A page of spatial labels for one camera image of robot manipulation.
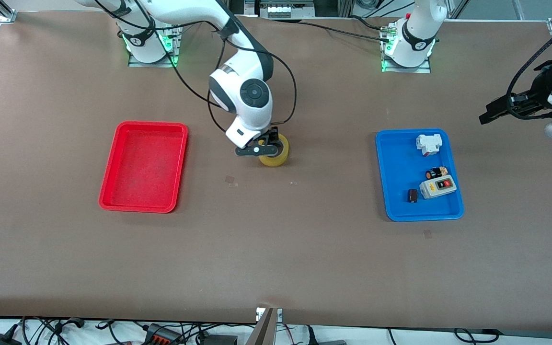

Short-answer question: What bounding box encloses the black orange power strip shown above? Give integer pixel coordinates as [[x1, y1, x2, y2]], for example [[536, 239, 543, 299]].
[[143, 324, 182, 345]]

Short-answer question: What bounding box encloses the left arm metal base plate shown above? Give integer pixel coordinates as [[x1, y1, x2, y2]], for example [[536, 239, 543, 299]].
[[381, 61, 431, 74]]

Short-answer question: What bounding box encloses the aluminium profile bracket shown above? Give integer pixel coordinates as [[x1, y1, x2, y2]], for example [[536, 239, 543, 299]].
[[245, 307, 284, 345]]

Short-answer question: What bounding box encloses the black power adapter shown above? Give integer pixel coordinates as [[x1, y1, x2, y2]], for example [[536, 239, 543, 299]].
[[0, 325, 23, 345]]

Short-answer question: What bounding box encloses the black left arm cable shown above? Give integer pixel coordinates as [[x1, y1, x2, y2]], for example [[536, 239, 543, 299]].
[[507, 12, 552, 118]]

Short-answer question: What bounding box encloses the grey push-button switch box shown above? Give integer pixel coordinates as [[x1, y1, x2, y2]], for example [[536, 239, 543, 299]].
[[420, 175, 457, 199]]

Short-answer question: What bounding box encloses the blue plastic tray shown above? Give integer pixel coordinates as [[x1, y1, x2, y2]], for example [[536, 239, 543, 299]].
[[375, 128, 464, 222]]

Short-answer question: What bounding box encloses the black cable on table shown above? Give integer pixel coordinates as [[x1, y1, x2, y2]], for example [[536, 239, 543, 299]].
[[300, 15, 392, 43]]

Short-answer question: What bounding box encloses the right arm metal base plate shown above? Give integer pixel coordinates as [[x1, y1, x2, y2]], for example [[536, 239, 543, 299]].
[[128, 24, 183, 68]]

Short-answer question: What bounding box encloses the yellow clear tape roll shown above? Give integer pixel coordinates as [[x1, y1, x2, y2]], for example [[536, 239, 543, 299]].
[[258, 133, 290, 167]]

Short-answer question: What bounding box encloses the red plastic tray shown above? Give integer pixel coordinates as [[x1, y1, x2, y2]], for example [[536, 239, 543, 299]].
[[99, 121, 189, 214]]

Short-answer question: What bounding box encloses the grey socket strip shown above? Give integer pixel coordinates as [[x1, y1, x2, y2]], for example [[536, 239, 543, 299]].
[[245, 0, 315, 20]]

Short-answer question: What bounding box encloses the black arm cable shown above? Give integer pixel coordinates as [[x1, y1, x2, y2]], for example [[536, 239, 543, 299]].
[[94, 0, 299, 136], [507, 12, 552, 118]]

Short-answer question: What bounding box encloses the white circuit breaker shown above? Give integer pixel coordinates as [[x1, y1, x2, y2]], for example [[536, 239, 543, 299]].
[[416, 134, 443, 157]]

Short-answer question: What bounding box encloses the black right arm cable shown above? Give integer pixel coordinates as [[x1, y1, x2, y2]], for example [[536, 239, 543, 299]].
[[94, 0, 299, 136]]

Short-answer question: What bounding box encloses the black plug with cable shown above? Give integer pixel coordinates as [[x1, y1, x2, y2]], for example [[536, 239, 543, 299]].
[[306, 325, 348, 345]]

